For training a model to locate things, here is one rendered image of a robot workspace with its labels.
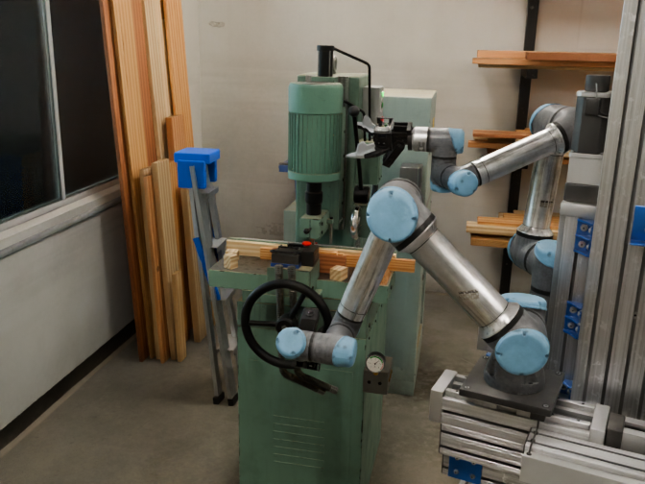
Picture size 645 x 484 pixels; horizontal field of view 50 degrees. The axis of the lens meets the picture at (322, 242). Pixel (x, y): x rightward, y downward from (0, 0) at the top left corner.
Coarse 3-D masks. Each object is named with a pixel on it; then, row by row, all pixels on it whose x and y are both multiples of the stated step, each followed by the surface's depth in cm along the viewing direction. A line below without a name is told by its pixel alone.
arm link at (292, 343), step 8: (288, 328) 171; (296, 328) 171; (280, 336) 171; (288, 336) 170; (296, 336) 170; (304, 336) 171; (280, 344) 170; (288, 344) 170; (296, 344) 170; (304, 344) 170; (280, 352) 170; (288, 352) 169; (296, 352) 169; (304, 352) 171; (304, 360) 173
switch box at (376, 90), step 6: (366, 90) 247; (372, 90) 247; (378, 90) 246; (366, 96) 248; (372, 96) 247; (378, 96) 247; (366, 102) 248; (372, 102) 248; (378, 102) 248; (366, 108) 249; (372, 108) 249; (378, 108) 248; (366, 114) 250; (372, 114) 249; (378, 114) 249; (372, 120) 250; (366, 132) 251
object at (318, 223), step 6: (324, 210) 242; (306, 216) 234; (312, 216) 234; (318, 216) 234; (324, 216) 237; (300, 222) 232; (306, 222) 232; (312, 222) 231; (318, 222) 231; (324, 222) 238; (300, 228) 233; (306, 228) 232; (312, 228) 232; (318, 228) 231; (324, 228) 239; (300, 234) 233; (306, 234) 233; (312, 234) 232; (318, 234) 232
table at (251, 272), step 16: (240, 256) 245; (256, 256) 246; (208, 272) 232; (224, 272) 230; (240, 272) 229; (256, 272) 230; (352, 272) 232; (240, 288) 231; (320, 288) 225; (336, 288) 223; (384, 288) 220; (288, 304) 218; (304, 304) 217
